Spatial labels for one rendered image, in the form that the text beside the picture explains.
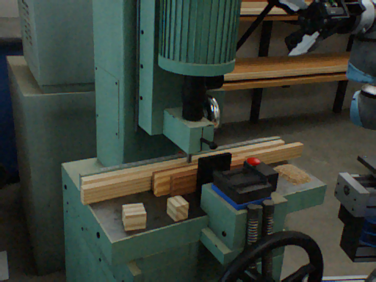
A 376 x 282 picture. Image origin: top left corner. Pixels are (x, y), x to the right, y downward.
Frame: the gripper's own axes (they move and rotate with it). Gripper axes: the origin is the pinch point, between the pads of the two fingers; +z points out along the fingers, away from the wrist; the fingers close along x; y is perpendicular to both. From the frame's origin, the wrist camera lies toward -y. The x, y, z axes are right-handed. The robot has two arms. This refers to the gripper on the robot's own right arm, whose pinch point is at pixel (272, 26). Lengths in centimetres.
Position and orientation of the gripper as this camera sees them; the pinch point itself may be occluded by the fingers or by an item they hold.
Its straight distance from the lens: 99.8
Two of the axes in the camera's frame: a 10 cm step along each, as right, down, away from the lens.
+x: 3.0, 9.2, -2.7
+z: -8.7, 1.4, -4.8
